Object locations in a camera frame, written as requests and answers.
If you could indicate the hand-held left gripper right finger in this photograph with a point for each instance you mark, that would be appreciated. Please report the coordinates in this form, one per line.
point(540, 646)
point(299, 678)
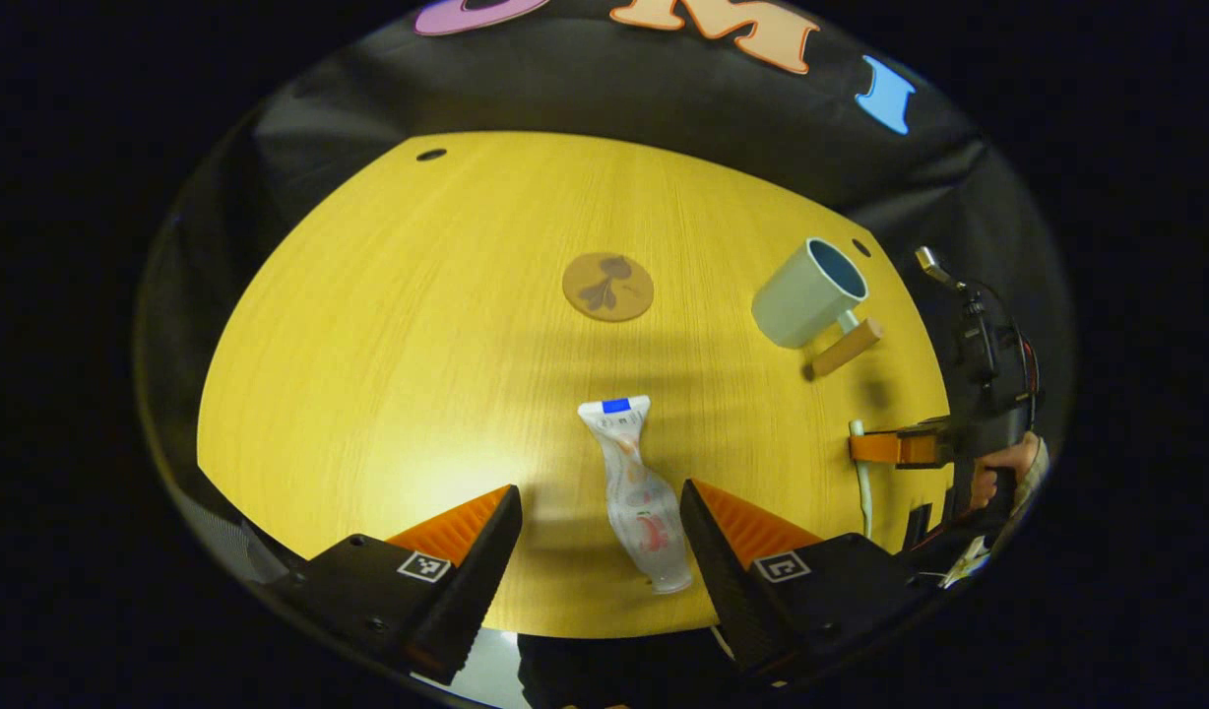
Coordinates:
point(723, 576)

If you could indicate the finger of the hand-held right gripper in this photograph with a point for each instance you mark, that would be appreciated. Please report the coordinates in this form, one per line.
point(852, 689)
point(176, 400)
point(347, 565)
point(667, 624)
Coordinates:
point(880, 448)

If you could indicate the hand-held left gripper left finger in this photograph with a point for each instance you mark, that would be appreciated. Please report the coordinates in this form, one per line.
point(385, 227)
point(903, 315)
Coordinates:
point(481, 576)

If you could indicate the pale green toothbrush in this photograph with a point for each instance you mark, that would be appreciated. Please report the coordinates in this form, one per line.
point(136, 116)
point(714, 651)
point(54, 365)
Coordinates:
point(864, 487)

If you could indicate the white toothpaste tube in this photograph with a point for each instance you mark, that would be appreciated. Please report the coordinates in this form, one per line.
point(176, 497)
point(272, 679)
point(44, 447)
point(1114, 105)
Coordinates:
point(639, 492)

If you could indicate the round brown coaster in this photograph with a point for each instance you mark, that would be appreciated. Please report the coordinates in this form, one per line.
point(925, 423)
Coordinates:
point(607, 288)

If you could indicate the grey ribbed panel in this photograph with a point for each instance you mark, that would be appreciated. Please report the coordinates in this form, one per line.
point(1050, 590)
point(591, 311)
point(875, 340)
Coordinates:
point(240, 542)

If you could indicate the black backdrop cloth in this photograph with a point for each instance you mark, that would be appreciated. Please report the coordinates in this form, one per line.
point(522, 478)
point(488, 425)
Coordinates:
point(664, 89)

